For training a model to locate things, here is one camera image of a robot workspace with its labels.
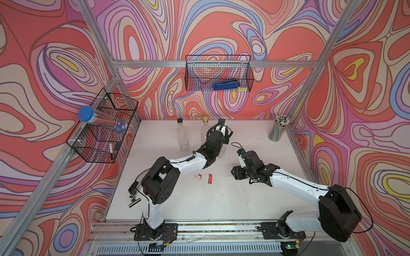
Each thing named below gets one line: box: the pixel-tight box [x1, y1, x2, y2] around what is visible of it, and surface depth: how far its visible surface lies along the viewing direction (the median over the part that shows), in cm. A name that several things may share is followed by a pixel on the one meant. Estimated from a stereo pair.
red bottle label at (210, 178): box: [207, 173, 214, 185], surface depth 93 cm
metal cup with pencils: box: [267, 114, 291, 142], surface depth 100 cm
